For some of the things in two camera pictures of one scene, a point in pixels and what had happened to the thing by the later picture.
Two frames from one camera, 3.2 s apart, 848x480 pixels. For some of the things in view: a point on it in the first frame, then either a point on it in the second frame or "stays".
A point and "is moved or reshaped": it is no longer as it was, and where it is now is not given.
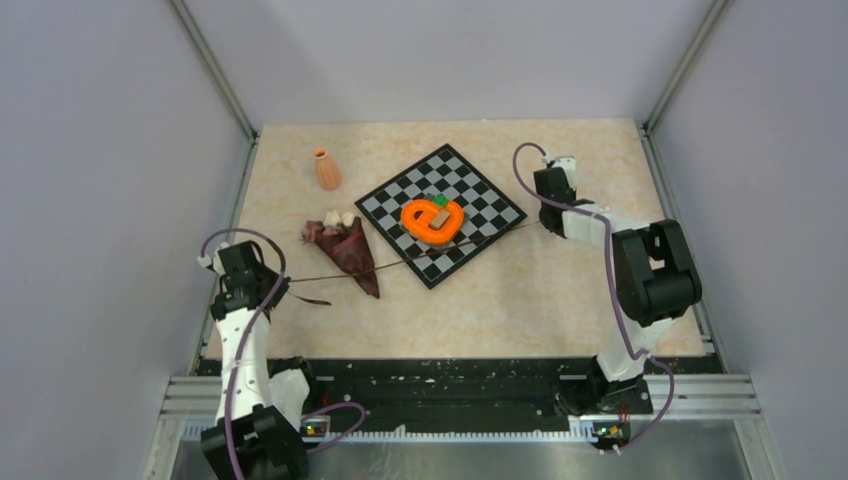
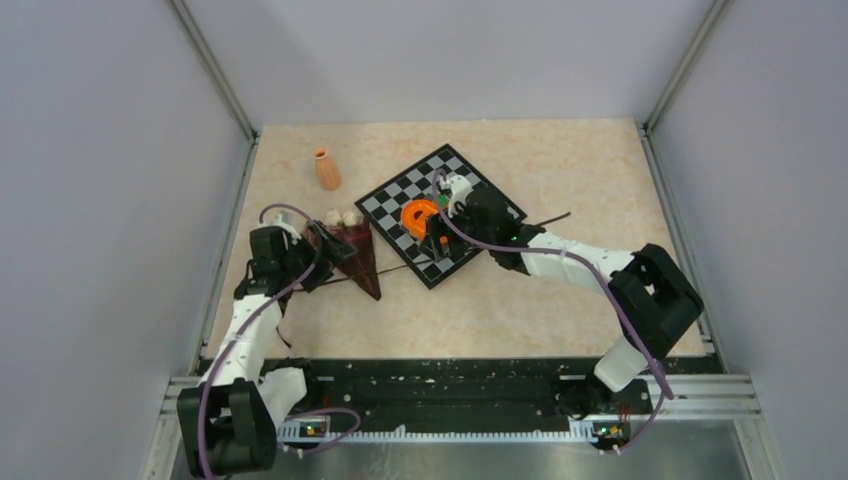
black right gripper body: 545,207 to 463,222
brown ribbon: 321,301 is moved or reshaped
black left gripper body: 265,273 to 299,258
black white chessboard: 447,172 stays
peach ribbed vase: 328,173 stays
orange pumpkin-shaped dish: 419,229 stays
